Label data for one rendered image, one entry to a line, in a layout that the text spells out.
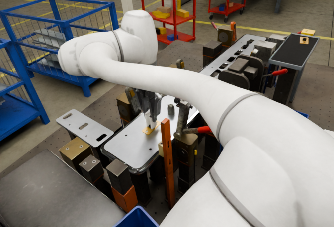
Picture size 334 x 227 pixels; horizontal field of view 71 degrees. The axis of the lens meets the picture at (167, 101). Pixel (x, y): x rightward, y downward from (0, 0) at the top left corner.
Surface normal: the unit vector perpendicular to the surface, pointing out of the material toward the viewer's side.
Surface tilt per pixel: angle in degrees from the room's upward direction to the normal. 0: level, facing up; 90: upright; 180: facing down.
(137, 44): 87
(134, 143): 0
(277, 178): 36
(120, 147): 0
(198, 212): 42
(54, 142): 0
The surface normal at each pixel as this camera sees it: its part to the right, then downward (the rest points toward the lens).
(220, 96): -0.55, -0.70
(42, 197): -0.06, -0.80
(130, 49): 0.37, 0.51
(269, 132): -0.51, -0.56
